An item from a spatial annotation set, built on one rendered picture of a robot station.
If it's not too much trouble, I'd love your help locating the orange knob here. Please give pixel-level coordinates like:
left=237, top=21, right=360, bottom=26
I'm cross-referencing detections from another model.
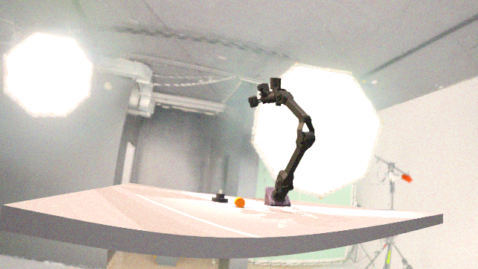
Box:
left=235, top=197, right=246, bottom=208

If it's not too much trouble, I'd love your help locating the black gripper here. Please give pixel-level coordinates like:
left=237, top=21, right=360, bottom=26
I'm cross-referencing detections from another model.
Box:
left=248, top=93, right=270, bottom=108

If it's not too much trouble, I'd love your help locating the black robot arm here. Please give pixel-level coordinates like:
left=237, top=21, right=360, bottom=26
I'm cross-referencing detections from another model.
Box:
left=257, top=78, right=316, bottom=201

